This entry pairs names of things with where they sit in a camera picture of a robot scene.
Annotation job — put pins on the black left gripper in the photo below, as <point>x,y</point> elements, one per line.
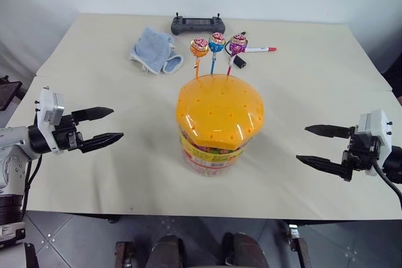
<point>64,133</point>

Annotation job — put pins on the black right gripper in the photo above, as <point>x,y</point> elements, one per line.
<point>361,152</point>

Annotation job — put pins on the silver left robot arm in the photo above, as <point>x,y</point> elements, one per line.
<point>12,145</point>

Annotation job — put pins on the orange wrapped lollipop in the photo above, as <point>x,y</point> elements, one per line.
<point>199,46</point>

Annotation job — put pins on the purple wrapped lollipop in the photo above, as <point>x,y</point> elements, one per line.
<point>237,43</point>

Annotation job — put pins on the blue wrapped lollipop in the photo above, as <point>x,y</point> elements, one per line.
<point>216,42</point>

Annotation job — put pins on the light blue towel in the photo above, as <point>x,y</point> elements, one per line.
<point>154,50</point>

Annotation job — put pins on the black stand beside table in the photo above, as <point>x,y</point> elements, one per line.
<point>7,92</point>

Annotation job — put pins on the candy jar with orange lid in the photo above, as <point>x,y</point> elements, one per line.
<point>216,111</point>

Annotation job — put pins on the white marker with red cap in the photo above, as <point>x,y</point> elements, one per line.
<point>259,49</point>

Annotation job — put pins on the dark rounded shape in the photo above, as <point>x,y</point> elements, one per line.
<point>246,250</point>
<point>168,250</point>

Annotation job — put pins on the grey handheld remote controller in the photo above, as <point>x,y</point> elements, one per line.
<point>198,24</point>

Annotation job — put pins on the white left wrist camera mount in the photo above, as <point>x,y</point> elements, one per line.
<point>50,108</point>

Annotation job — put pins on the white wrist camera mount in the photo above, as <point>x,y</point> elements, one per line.
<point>50,108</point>
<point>377,123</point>

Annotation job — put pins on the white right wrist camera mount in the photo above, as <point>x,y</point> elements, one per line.
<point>377,123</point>

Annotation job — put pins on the brown metal table bracket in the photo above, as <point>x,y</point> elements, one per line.
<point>124,255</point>
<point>298,246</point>

